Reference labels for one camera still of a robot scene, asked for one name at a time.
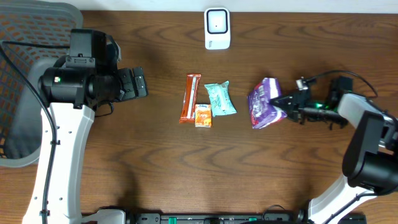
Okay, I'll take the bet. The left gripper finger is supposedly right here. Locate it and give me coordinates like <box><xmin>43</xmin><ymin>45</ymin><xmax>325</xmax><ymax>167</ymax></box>
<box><xmin>136</xmin><ymin>67</ymin><xmax>148</xmax><ymax>97</ymax></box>
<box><xmin>132</xmin><ymin>67</ymin><xmax>139</xmax><ymax>98</ymax></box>

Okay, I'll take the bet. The red purple snack bag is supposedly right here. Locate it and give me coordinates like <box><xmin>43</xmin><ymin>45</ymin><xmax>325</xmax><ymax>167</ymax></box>
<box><xmin>247</xmin><ymin>78</ymin><xmax>287</xmax><ymax>129</ymax></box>

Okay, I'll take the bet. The orange red snack bar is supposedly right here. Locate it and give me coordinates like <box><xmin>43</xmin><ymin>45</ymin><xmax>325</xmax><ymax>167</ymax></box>
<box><xmin>179</xmin><ymin>73</ymin><xmax>201</xmax><ymax>123</ymax></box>

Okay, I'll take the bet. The orange snack packet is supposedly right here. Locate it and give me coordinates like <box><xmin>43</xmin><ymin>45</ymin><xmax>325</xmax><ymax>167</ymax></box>
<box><xmin>195</xmin><ymin>104</ymin><xmax>212</xmax><ymax>128</ymax></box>

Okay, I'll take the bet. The teal snack packet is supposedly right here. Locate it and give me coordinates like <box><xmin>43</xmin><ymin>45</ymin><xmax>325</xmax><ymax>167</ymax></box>
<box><xmin>205</xmin><ymin>81</ymin><xmax>237</xmax><ymax>117</ymax></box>

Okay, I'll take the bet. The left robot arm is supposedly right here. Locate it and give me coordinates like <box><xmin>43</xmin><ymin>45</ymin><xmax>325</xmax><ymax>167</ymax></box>
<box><xmin>22</xmin><ymin>29</ymin><xmax>148</xmax><ymax>223</ymax></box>

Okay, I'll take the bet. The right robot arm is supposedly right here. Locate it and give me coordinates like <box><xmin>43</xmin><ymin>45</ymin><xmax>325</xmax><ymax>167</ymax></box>
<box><xmin>270</xmin><ymin>76</ymin><xmax>397</xmax><ymax>223</ymax></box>

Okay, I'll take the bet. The white barcode scanner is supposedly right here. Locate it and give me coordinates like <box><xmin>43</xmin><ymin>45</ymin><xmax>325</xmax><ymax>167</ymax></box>
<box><xmin>204</xmin><ymin>7</ymin><xmax>231</xmax><ymax>50</ymax></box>

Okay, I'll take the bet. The grey plastic mesh basket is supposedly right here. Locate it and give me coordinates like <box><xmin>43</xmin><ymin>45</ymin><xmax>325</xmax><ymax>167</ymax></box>
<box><xmin>1</xmin><ymin>1</ymin><xmax>83</xmax><ymax>168</ymax></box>

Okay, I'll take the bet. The left black cable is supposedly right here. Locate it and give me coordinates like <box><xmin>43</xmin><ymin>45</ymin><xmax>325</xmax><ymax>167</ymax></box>
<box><xmin>0</xmin><ymin>40</ymin><xmax>71</xmax><ymax>224</ymax></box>

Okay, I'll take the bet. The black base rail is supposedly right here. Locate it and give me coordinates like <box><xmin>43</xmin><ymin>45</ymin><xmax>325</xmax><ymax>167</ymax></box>
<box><xmin>81</xmin><ymin>212</ymin><xmax>368</xmax><ymax>224</ymax></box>

